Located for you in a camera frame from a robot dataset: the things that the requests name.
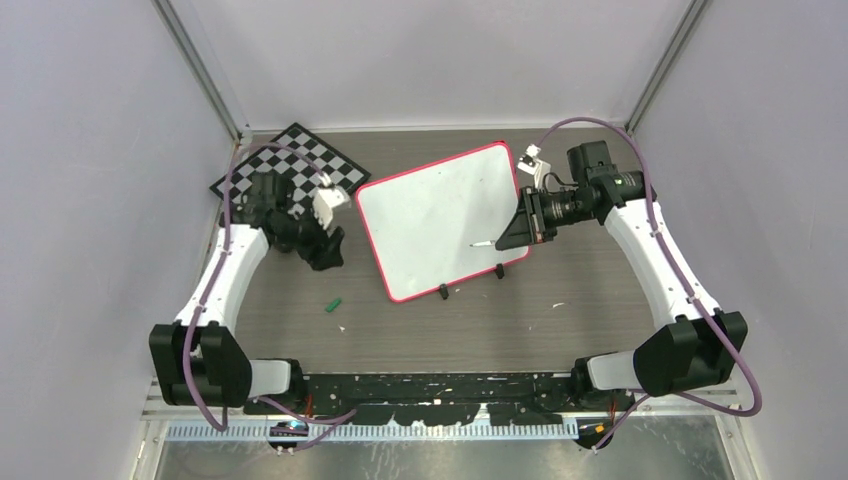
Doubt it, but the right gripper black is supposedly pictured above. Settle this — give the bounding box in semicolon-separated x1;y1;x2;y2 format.
497;184;594;251

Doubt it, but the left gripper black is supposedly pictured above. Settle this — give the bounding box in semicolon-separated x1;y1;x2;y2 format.
274;199;344;270

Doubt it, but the green marker cap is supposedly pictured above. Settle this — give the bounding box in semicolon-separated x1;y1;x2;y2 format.
325;298;342;313

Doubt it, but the whiteboard with red frame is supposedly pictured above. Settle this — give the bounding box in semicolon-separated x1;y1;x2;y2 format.
355;141;530;303

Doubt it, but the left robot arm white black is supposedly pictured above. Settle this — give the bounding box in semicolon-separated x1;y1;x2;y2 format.
149;172;350;414

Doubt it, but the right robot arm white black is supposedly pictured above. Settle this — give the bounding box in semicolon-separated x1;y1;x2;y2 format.
494;141;748;411

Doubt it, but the black and white chessboard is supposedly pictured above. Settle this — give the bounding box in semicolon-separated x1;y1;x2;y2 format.
230;122;371;217

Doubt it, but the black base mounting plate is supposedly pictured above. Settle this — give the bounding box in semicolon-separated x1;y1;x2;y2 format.
270;372;635;426

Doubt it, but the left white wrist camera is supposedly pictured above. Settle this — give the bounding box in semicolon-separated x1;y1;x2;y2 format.
312;186;350;230

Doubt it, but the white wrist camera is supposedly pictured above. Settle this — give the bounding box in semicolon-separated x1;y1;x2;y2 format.
516;144;551;190
312;186;350;230

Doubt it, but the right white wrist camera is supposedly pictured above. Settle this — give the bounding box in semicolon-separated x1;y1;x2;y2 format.
516;144;551;190

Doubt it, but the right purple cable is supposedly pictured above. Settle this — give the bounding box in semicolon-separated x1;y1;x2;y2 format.
526;117;763;453

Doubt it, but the slotted grey cable duct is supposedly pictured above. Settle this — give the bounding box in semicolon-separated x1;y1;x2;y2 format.
165;419;579;442

